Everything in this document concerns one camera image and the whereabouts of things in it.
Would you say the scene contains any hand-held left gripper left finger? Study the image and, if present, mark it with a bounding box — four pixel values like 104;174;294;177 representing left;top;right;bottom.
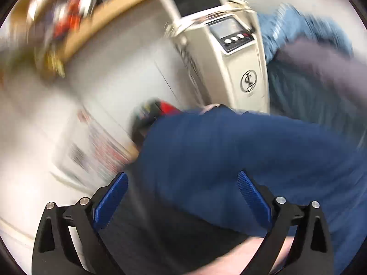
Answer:
31;172;129;275

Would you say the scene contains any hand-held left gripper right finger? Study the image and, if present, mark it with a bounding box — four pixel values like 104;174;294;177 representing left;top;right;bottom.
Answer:
237;171;334;275

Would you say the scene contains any navy blue garment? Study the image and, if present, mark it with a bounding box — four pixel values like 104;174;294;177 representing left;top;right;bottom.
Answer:
128;106;367;275

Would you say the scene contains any printed paper sheet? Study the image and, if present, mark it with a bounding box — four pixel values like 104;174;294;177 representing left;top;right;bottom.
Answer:
66;106;135;184

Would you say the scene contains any dark cloth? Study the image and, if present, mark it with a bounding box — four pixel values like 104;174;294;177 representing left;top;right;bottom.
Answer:
109;195;259;275

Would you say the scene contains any black and red bag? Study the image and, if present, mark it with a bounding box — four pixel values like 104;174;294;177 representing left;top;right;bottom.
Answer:
129;99;181;146

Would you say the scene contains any cream floor-standing machine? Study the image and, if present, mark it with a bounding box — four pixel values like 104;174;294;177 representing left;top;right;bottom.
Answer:
166;1;270;112

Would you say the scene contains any grey cloth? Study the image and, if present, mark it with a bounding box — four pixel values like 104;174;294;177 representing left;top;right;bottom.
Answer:
275;38;367;112

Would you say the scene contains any wooden shelf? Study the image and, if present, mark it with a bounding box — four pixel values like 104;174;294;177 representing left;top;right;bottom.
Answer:
0;0;161;72

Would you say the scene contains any pile of shelf clutter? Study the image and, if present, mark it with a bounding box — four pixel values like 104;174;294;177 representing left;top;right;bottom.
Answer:
26;0;115;78

